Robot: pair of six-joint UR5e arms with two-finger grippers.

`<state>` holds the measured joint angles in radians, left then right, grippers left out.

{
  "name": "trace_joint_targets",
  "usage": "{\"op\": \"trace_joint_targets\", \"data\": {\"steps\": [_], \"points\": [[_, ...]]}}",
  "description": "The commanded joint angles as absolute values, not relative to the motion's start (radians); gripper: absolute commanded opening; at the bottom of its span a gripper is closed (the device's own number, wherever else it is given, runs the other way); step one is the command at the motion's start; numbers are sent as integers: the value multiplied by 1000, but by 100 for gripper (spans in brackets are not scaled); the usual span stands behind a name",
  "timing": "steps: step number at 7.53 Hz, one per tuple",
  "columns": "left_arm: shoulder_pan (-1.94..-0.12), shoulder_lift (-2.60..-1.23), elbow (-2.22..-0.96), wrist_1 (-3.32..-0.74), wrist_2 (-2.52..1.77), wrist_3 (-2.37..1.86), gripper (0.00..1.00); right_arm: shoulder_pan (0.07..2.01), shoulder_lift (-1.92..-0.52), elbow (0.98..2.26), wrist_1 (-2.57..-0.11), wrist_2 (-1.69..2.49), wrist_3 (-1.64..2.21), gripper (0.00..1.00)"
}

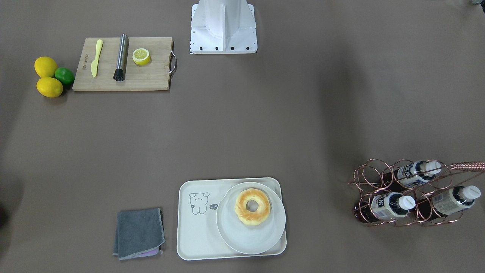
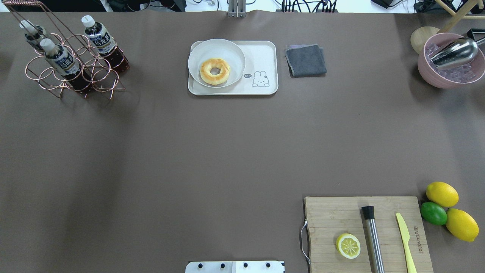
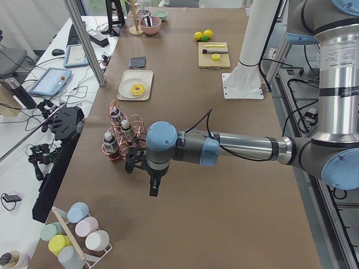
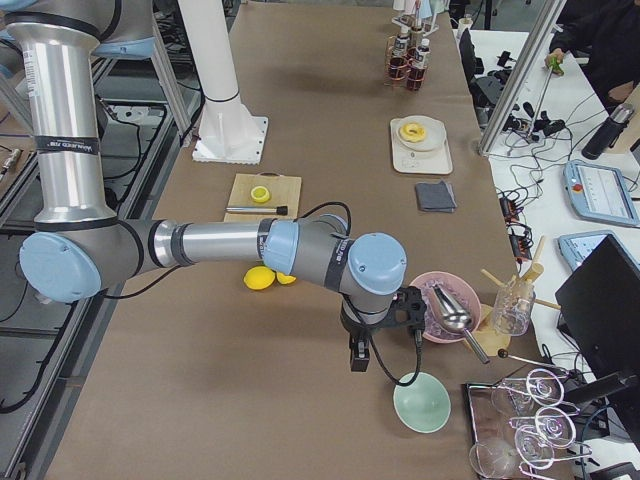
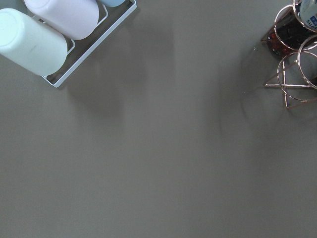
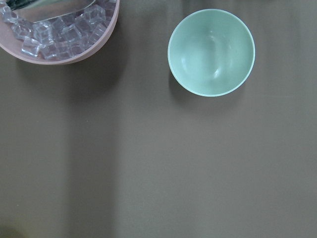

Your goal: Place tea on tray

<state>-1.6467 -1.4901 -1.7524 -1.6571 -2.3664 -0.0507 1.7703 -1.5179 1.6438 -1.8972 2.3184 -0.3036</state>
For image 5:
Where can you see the front tea bottle in rack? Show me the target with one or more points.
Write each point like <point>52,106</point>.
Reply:
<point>293,24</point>

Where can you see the light blue cup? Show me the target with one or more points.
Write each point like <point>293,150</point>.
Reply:
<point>112,3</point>

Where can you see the pale pink cup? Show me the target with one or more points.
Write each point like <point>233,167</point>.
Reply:
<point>76,19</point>

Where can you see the mint green cup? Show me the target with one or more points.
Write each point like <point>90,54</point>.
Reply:
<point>30,43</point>

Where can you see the white wire cup rack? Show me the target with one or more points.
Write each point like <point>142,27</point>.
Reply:
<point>79,50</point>

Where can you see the copper wire bottle rack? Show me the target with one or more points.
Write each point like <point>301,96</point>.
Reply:
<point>296,74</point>

